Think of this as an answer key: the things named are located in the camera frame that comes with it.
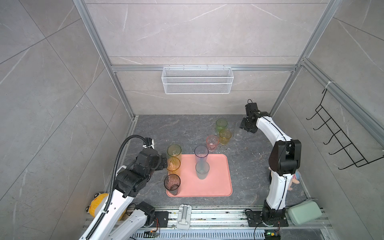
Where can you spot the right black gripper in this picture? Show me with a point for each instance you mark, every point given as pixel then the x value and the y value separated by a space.
pixel 243 125

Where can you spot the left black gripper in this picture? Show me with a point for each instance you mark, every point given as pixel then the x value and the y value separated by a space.
pixel 161 160

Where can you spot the clear glass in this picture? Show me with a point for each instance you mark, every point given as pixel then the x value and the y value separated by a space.
pixel 238 131

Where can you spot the tall yellow glass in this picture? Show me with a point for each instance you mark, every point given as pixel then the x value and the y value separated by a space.
pixel 174 166

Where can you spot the short yellow glass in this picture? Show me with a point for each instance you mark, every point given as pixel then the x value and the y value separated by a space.
pixel 224 136

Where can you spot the tall green glass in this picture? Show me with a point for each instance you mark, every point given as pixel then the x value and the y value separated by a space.
pixel 174 151

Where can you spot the tall dark grey glass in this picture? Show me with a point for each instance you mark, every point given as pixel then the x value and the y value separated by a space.
pixel 172 184

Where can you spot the pink glass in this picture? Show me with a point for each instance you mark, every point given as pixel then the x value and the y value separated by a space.
pixel 212 143

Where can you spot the tall blue glass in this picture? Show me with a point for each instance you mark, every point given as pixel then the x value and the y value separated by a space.
pixel 201 153

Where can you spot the teal dimpled glass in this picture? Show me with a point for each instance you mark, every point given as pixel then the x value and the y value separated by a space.
pixel 202 169

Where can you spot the pink tray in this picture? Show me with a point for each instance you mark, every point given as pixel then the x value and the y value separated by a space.
pixel 216 184

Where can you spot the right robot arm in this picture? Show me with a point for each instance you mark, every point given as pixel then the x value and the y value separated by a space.
pixel 284 160

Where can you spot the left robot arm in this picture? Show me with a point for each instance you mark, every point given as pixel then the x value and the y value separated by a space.
pixel 125 185

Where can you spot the short green glass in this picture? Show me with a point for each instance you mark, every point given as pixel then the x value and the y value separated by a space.
pixel 221 124

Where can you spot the yellow plush toy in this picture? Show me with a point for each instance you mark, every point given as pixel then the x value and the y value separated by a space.
pixel 96 204

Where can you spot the doll plush toy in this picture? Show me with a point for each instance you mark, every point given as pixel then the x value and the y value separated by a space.
pixel 295 180

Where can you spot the mint green box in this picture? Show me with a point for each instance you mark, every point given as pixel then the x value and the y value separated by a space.
pixel 304 212

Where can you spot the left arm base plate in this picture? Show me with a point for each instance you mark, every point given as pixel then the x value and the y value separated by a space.
pixel 163 217

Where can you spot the white clamp on rail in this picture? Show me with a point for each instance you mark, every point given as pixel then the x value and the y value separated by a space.
pixel 184 217

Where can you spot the white wire basket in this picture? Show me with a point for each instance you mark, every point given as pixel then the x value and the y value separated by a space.
pixel 197 80

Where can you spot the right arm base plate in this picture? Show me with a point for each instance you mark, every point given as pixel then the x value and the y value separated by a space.
pixel 255 219

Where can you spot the black wall hook rack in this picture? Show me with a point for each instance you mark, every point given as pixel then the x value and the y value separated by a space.
pixel 339 137

